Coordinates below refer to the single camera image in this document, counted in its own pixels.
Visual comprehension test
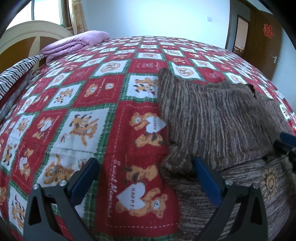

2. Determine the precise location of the striped grey pillow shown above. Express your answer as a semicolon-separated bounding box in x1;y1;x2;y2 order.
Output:
0;54;45;99

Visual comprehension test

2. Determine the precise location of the folded purple quilt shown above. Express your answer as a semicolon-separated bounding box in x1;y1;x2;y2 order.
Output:
40;30;110;63

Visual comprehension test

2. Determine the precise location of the red door decoration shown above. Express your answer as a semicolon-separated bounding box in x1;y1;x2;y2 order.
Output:
262;24;275;39

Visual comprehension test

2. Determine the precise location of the silver door handle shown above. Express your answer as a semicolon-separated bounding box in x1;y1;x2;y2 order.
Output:
272;55;278;64

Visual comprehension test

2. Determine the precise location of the dark door frame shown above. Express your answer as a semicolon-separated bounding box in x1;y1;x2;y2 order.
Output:
225;0;254;56

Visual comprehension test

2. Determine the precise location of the beige patterned curtain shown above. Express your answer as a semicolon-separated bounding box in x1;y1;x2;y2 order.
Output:
69;0;88;35

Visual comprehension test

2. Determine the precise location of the red checkered cartoon bedspread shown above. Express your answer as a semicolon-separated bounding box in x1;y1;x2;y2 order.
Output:
1;36;295;240

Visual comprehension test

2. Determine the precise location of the brown striped knit sweater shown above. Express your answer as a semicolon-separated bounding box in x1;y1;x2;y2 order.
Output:
158;68;295;240

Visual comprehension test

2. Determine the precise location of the window with metal frame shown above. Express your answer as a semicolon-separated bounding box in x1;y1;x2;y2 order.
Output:
6;0;72;29

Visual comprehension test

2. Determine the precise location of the brown wooden door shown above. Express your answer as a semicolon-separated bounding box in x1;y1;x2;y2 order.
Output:
243;9;282;80

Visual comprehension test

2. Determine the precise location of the cream and brown headboard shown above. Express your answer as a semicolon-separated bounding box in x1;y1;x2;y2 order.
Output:
1;21;73;72

